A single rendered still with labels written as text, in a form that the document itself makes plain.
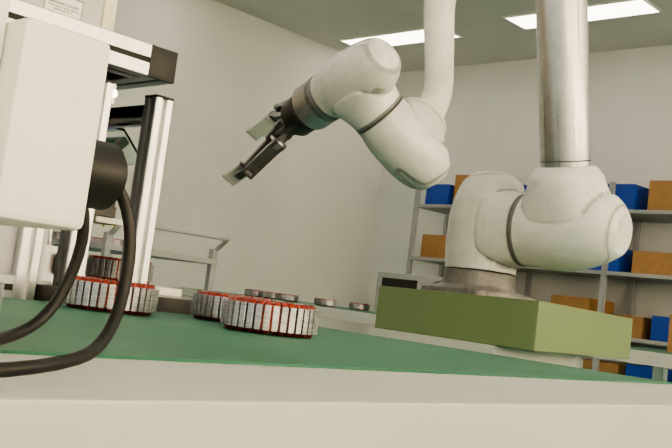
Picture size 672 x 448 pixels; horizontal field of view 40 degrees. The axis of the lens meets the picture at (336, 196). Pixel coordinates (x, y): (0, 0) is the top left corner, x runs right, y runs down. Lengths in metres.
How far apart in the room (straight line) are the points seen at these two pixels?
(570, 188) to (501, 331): 0.31
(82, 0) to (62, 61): 1.01
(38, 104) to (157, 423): 0.15
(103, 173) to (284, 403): 0.14
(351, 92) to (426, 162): 0.18
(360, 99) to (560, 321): 0.60
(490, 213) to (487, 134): 7.37
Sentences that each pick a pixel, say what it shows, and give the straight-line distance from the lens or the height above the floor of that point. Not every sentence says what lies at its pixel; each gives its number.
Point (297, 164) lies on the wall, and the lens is 9.17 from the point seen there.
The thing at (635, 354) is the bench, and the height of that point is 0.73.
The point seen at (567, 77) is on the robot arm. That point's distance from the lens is 1.90.
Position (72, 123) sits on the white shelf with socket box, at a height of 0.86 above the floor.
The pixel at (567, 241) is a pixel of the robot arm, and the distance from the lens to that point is 1.87.
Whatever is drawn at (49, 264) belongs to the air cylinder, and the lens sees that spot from 1.45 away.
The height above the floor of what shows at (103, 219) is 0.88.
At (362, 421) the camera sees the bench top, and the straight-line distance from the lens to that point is 0.50.
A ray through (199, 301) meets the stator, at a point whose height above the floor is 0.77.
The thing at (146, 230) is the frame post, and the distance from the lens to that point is 1.34.
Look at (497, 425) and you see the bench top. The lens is 0.60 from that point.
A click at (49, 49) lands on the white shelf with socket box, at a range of 0.44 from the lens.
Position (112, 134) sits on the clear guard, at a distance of 1.84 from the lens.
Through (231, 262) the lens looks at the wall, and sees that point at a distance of 8.65.
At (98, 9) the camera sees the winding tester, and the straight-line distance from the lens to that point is 1.46.
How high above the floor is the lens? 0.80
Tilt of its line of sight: 6 degrees up
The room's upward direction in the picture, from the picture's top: 7 degrees clockwise
